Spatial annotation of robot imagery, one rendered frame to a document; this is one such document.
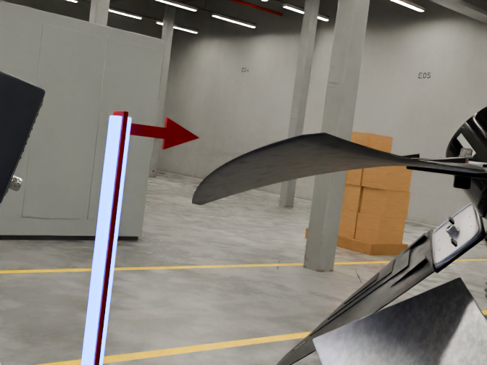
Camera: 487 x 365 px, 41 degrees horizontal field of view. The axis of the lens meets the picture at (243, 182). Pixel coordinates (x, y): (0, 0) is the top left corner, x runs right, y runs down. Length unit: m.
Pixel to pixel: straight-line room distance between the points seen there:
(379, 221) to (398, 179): 0.63
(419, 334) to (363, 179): 8.32
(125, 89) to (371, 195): 3.65
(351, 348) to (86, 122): 6.38
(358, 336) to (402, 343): 0.04
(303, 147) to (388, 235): 8.46
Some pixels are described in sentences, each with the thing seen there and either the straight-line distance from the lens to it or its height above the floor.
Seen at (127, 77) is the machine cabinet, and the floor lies 1.77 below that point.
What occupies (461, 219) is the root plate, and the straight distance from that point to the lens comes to 0.77.
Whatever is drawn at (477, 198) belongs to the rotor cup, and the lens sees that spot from 0.71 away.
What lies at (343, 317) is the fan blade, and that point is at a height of 1.00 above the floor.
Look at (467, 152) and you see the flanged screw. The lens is 0.66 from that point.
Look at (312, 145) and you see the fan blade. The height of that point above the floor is 1.18.
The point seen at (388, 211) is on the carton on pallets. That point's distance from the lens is 8.82.
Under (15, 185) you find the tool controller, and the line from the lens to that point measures 1.08.
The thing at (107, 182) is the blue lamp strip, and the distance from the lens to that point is 0.47.
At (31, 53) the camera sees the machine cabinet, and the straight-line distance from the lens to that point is 6.69.
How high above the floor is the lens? 1.18
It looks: 3 degrees down
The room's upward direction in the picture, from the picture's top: 7 degrees clockwise
